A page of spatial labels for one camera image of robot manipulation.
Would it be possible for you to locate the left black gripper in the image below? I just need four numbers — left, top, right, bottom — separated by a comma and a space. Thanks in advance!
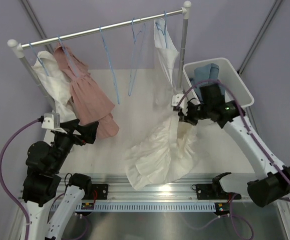
51, 118, 99, 173

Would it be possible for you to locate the blue denim skirt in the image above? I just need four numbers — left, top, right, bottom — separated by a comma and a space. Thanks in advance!
192, 63, 219, 101

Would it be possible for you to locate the white ruffled dress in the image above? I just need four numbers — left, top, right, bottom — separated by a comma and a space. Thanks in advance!
125, 113, 198, 191

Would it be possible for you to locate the blue wire hanger of skirt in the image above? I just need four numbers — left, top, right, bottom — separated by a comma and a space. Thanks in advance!
128, 18, 146, 97

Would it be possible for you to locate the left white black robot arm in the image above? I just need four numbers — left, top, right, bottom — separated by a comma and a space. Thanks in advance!
21, 119, 99, 240

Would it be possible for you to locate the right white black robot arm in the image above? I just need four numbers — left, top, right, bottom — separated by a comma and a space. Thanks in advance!
183, 79, 290, 207

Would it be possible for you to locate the white skirt on right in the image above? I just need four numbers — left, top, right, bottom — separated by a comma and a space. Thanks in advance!
153, 17, 183, 111

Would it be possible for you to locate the pink dress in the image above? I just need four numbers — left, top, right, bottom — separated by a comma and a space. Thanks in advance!
53, 45, 119, 139

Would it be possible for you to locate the white plastic basket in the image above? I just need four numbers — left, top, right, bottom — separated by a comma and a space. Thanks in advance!
182, 57, 255, 126

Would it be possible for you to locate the white garment far left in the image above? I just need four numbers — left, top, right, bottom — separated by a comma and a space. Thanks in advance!
32, 51, 77, 123

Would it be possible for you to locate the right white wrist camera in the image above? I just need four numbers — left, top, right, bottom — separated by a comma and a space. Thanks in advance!
171, 93, 187, 115

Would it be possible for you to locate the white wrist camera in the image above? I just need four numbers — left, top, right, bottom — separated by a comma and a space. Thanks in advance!
42, 112, 67, 134
171, 93, 187, 115

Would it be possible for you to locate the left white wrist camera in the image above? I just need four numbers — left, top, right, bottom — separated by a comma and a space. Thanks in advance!
42, 112, 67, 134

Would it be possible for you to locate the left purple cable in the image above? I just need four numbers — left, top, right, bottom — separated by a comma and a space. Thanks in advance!
0, 118, 90, 240

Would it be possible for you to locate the purple cable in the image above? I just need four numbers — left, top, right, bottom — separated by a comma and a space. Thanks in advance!
173, 79, 290, 238
0, 118, 90, 240

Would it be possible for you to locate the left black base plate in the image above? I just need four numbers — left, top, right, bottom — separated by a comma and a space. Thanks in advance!
83, 183, 109, 201

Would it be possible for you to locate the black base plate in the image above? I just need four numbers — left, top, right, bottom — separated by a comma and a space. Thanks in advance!
191, 183, 235, 200
83, 183, 109, 201

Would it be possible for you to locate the aluminium mounting rail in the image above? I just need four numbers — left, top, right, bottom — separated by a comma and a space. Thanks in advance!
19, 173, 258, 202

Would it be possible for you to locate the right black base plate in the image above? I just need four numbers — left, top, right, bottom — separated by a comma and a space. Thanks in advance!
191, 183, 235, 200

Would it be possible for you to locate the blue wire hanger far left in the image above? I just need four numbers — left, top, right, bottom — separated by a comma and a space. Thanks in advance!
29, 42, 49, 76

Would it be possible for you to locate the blue wire hanger of pink dress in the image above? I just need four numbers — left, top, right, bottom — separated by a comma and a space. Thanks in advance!
57, 35, 80, 77

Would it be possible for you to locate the blue wire hanger right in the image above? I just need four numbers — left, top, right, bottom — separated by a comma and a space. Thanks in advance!
154, 12, 170, 49

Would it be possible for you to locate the white slotted cable duct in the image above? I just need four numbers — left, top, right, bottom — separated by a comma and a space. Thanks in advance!
74, 202, 216, 213

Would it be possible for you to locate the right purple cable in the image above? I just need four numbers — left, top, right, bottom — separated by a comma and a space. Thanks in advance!
173, 79, 290, 238

